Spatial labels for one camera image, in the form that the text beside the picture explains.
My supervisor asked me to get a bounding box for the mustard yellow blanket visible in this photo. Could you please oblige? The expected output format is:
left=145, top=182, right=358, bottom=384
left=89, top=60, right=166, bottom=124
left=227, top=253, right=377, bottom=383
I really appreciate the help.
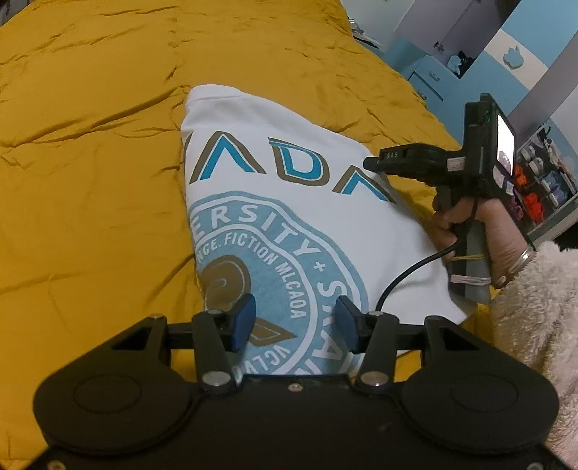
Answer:
left=0, top=0, right=497, bottom=470

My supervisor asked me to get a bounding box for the pale apple wall decal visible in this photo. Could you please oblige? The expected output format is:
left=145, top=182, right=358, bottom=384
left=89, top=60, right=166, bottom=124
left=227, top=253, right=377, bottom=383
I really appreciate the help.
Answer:
left=502, top=44, right=525, bottom=68

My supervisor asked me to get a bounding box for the person's right hand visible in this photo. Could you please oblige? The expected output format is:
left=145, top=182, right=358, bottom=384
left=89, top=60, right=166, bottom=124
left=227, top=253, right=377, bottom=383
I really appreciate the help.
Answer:
left=430, top=196, right=538, bottom=290

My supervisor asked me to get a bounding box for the white t-shirt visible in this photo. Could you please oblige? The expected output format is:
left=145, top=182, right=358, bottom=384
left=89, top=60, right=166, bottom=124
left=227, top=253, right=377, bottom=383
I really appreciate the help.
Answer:
left=181, top=84, right=475, bottom=378

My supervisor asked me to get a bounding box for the blue and lavender cabinet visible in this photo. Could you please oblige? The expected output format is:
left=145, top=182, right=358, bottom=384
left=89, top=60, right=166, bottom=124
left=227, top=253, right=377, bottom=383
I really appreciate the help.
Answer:
left=384, top=0, right=578, bottom=118

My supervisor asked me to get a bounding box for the shelf of small colourful figures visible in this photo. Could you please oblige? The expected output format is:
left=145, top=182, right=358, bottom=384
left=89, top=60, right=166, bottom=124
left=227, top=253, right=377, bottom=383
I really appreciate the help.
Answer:
left=499, top=127, right=578, bottom=227

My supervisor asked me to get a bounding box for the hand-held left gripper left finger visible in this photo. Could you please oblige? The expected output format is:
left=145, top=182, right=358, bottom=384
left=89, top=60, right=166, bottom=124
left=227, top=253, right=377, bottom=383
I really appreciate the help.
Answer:
left=97, top=294, right=256, bottom=393

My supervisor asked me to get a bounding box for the blue stuffed toy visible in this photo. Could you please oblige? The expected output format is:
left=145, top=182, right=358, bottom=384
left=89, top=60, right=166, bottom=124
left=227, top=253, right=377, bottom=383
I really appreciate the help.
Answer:
left=447, top=51, right=475, bottom=80

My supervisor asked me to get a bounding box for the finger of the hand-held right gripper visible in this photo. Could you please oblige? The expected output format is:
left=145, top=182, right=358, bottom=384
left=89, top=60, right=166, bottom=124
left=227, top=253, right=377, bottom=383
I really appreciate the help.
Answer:
left=362, top=147, right=409, bottom=176

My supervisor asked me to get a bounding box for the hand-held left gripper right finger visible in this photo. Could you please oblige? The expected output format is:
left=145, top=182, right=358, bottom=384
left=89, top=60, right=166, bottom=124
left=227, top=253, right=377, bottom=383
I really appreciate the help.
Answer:
left=335, top=295, right=489, bottom=393

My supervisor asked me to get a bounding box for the silver bracelet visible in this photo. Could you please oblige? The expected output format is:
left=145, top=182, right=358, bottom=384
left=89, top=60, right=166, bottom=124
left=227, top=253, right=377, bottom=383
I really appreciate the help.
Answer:
left=494, top=246, right=538, bottom=290

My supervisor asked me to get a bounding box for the black cable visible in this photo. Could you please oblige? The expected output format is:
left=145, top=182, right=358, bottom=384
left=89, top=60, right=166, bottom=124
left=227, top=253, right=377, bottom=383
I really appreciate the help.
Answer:
left=376, top=244, right=457, bottom=313

